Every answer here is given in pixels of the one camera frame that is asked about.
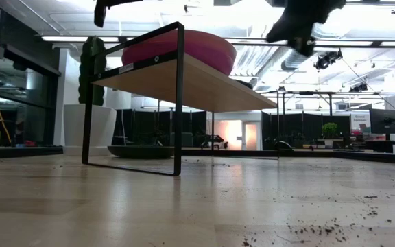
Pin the white hexagonal plant pot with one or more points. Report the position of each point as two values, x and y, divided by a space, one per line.
77 130

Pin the magenta plate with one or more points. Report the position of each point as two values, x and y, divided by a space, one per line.
214 61

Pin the green cactus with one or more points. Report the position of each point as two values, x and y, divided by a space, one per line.
93 68

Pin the black background monitor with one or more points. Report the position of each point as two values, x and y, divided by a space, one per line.
383 120

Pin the black ceiling spotlight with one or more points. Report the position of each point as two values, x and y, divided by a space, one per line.
328 60

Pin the small green background plant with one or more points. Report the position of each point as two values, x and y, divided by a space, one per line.
329 130

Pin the wooden shelf black metal frame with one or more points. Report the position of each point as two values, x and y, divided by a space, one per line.
190 85

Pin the black aluminium table frame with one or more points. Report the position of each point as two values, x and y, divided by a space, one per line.
372 156

